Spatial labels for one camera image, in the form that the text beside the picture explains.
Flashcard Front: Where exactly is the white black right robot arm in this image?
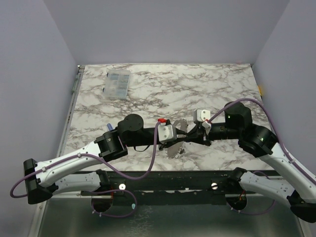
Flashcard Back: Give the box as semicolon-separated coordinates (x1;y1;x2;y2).
185;101;316;223

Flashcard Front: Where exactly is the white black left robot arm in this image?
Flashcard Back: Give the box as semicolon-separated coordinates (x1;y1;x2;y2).
23;114;181;204

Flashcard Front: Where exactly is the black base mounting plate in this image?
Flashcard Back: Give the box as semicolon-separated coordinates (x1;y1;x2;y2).
67;168;246;205

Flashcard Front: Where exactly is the clear plastic organizer box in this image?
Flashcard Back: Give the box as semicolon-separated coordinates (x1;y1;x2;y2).
103;69;131;100

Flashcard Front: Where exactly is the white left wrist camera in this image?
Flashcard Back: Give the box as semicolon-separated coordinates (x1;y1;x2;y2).
158;124;177;144

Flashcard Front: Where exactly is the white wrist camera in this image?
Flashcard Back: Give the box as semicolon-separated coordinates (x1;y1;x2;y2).
158;124;177;144
193;109;211;130

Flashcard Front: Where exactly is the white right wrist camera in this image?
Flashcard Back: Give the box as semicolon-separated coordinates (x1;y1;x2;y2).
193;109;211;130

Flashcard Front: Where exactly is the blue handled screwdriver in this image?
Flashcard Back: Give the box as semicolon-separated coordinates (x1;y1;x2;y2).
107;123;113;131

